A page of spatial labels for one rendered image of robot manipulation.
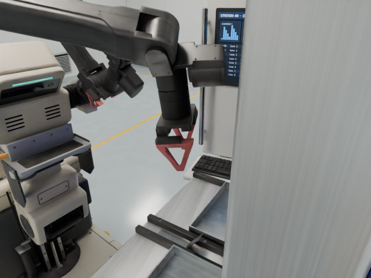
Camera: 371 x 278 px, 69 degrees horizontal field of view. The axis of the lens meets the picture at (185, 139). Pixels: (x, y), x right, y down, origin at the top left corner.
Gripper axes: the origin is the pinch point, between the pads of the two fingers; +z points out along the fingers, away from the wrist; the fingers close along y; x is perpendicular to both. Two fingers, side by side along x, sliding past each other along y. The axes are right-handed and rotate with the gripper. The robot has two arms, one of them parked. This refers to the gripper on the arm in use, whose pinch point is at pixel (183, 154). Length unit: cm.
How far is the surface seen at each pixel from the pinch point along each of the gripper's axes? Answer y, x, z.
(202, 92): 66, 0, 10
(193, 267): -3.1, 1.0, 32.6
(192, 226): 7.9, 1.9, 29.7
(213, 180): 34.0, -3.6, 33.4
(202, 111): 66, 1, 18
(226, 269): -37.5, -8.9, -15.4
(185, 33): 610, 73, 52
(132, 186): 140, 78, 119
